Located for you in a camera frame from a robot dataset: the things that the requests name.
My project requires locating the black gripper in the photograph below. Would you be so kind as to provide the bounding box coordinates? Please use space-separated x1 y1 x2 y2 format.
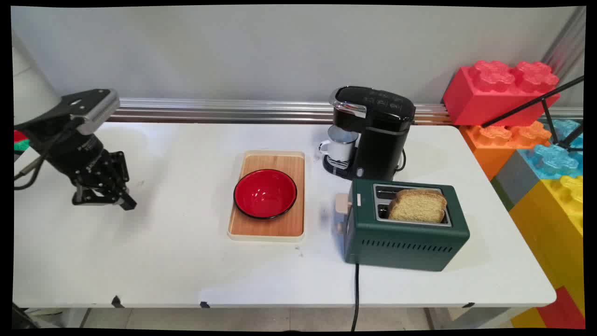
44 133 138 211

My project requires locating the red bowl black rim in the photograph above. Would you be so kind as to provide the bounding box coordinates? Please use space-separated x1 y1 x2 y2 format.
233 168 299 220

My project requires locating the wooden cutting board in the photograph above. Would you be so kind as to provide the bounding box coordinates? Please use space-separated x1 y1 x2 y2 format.
227 150 306 242

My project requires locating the white enamel mug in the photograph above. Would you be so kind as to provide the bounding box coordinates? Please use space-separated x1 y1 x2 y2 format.
319 125 359 163

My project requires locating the black coffee maker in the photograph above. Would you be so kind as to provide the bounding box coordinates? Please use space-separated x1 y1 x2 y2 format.
322 85 417 182

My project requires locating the green two-slot toaster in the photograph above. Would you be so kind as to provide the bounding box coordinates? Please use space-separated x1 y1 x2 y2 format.
344 179 471 273

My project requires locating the brown bread slice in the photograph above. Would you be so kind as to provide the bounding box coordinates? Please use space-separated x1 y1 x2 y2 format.
396 188 448 208
388 193 447 224

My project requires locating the large orange toy block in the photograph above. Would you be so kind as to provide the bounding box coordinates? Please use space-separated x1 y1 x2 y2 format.
459 122 552 181

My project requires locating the large red toy block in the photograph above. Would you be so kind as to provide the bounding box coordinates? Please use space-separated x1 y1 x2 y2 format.
442 60 561 127

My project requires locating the black tripod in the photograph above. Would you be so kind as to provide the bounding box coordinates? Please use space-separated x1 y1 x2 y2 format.
481 75 585 153

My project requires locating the large cyan toy block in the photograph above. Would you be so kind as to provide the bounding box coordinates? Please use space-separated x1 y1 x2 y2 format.
517 143 584 181
541 119 584 146

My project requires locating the aluminium corner profile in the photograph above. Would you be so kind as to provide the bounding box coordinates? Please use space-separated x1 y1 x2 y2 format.
541 7 586 87

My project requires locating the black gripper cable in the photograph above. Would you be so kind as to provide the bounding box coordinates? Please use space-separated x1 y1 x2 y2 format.
14 148 48 191

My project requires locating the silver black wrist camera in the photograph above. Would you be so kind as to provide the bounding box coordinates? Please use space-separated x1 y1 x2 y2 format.
14 89 121 137

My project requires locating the aluminium table rail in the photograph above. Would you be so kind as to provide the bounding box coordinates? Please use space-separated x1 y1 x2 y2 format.
108 98 584 126

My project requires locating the black toaster power cable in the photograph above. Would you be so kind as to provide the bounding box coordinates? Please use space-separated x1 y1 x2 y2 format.
350 263 361 331

